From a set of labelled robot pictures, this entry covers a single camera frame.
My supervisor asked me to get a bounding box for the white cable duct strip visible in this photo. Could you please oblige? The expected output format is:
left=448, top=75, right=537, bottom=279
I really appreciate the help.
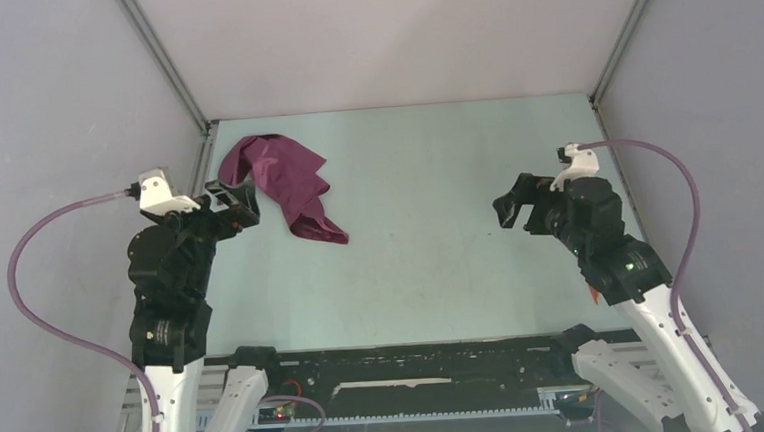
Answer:
left=191, top=386, right=597, bottom=432

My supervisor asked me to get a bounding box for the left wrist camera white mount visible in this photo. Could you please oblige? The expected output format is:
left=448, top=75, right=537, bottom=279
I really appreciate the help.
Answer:
left=128, top=168, right=201, bottom=217

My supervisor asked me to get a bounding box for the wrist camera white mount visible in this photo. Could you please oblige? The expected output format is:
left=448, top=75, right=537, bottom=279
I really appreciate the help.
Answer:
left=128, top=168, right=201, bottom=217
left=549, top=143, right=600, bottom=192

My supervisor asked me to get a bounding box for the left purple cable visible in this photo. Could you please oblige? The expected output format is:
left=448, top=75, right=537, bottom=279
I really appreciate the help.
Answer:
left=2, top=188, right=166, bottom=432

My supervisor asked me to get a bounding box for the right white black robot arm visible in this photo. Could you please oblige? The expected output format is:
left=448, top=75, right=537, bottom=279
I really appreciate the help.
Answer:
left=492, top=173, right=764, bottom=432

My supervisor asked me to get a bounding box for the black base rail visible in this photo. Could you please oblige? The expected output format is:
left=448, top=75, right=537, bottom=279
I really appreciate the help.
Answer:
left=197, top=329, right=654, bottom=429

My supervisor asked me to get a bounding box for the maroon satin cloth napkin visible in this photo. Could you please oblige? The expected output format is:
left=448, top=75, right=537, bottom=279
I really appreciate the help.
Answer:
left=217, top=134, right=350, bottom=245

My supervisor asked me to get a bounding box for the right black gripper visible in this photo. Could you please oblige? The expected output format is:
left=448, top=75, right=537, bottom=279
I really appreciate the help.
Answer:
left=489, top=169, right=588, bottom=263

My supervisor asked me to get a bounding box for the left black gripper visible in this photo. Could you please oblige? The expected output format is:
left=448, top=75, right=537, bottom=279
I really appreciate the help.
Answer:
left=143, top=175, right=265, bottom=297

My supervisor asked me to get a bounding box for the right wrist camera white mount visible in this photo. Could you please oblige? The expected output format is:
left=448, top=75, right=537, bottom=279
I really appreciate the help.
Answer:
left=549, top=143, right=600, bottom=192

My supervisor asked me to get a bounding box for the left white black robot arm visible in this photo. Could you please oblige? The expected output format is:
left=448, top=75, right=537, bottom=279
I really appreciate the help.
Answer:
left=127, top=176, right=261, bottom=432

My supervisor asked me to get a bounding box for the right aluminium corner post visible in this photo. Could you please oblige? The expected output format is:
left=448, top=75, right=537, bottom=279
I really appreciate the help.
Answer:
left=589, top=0, right=650, bottom=110

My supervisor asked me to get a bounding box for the aluminium corner post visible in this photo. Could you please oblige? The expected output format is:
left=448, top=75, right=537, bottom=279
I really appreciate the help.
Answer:
left=115, top=0, right=210, bottom=135
left=589, top=0, right=650, bottom=110

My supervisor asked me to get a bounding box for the left aluminium corner post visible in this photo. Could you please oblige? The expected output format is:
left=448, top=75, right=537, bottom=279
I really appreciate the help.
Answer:
left=115, top=0, right=210, bottom=135

